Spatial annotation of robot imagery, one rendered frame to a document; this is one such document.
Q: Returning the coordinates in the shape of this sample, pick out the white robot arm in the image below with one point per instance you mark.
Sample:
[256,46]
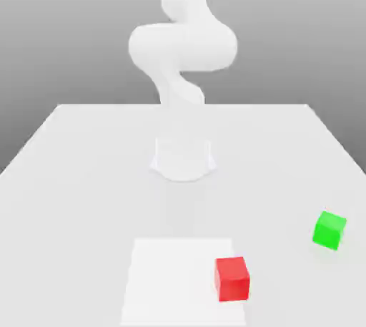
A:
[183,46]

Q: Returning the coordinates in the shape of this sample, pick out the small red cube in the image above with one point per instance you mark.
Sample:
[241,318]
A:
[232,279]

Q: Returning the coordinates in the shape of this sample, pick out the small green cube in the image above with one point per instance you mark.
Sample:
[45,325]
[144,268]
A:
[328,231]

